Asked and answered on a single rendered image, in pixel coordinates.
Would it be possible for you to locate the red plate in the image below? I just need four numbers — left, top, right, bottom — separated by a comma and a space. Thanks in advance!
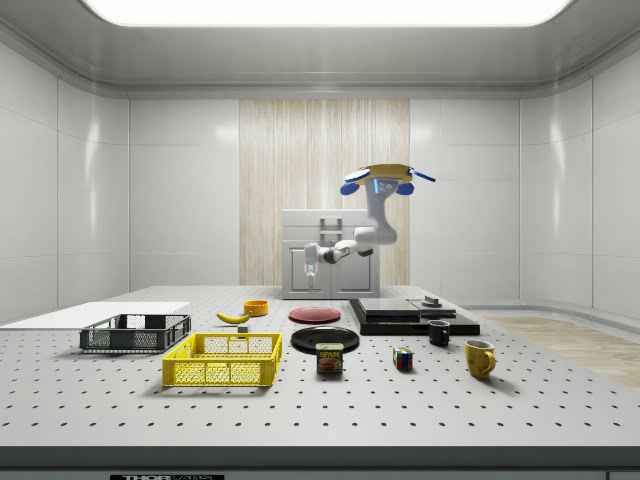
287, 306, 342, 324

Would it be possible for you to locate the white cabinet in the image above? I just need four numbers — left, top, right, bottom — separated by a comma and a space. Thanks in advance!
280, 208, 384, 302

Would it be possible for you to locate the black plate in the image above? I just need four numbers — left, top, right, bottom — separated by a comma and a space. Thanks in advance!
289, 325, 362, 354

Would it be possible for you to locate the flat-sided can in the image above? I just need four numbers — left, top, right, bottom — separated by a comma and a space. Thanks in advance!
315, 342, 345, 375

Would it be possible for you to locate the puzzle cube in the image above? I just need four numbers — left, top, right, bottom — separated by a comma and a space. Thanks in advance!
391, 346, 416, 372

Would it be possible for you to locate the drone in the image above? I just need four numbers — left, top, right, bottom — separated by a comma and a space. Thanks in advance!
340, 162, 438, 198

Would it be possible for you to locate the yellow basket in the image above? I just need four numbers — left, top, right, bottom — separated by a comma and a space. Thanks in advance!
161, 332, 284, 388

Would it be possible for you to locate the black mug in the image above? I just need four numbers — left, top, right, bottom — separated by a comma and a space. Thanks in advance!
426, 319, 452, 348

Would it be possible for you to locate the yellow mug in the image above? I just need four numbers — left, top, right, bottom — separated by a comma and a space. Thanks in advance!
463, 338, 498, 380

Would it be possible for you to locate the dark grey basket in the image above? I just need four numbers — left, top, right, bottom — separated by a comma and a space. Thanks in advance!
78, 313, 193, 355

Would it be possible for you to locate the white board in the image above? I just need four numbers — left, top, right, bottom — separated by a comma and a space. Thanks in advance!
0, 300, 192, 331

